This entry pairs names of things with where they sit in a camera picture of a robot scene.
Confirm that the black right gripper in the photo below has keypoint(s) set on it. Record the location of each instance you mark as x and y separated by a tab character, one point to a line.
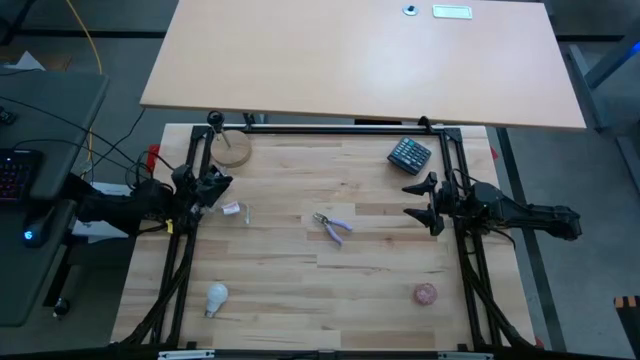
452	205

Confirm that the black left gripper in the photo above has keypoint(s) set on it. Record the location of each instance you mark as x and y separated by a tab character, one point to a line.
189	192

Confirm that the small clear plastic bag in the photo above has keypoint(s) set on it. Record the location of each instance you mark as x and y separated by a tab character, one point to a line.
230	208

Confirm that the wooden base table lamp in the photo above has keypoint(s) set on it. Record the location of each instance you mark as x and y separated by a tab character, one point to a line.
231	150

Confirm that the white lightbulb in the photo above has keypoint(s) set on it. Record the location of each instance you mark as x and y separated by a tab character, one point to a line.
217	296

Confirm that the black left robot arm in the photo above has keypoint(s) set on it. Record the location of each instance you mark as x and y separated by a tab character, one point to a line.
125	210

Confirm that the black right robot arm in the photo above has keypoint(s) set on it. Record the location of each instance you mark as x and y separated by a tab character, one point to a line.
525	215

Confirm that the black calculator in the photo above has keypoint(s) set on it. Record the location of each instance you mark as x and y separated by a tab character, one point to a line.
410	156

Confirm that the red clamp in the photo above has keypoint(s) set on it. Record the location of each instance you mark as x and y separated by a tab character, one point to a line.
153	155
539	343
494	152

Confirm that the pink round scrubber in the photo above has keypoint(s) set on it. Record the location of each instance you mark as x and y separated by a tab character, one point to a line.
425	294

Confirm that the white printed paper sheet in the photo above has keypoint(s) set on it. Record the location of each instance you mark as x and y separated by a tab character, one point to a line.
100	231

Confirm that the light wooden desk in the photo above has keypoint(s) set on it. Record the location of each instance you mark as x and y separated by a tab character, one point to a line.
350	60

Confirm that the black computer mouse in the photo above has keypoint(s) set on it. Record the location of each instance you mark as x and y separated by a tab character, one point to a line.
37	230

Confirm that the dark grey side desk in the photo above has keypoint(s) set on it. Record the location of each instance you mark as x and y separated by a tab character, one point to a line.
50	115

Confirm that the black round foot knob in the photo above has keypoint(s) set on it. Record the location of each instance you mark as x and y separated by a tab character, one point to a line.
61	306

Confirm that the white desk plate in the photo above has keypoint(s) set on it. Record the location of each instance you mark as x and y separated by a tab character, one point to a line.
452	11

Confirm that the grey desk grommet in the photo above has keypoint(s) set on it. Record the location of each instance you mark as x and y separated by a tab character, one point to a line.
410	10

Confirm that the backlit black keyboard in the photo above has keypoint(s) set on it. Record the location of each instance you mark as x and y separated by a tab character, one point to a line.
17	175

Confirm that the brown cardboard sheet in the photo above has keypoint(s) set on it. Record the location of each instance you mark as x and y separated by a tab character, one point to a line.
57	62

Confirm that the grey metal table leg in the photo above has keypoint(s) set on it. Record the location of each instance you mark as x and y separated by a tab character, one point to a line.
581	65

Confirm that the small black device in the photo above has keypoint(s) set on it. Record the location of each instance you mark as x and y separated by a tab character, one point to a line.
6	117

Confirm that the orange striped black object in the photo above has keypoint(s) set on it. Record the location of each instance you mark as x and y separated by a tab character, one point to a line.
627	301

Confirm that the white crumpled paper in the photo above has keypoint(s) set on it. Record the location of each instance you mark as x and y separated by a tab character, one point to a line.
27	61

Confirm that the black aluminium table frame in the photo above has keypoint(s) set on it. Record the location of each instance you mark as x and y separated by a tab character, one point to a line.
325	130

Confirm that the silver aluminium rail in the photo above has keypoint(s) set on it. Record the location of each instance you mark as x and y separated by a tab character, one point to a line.
325	126

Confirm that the silver metal bracket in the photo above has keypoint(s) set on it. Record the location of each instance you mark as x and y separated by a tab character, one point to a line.
185	355
465	356

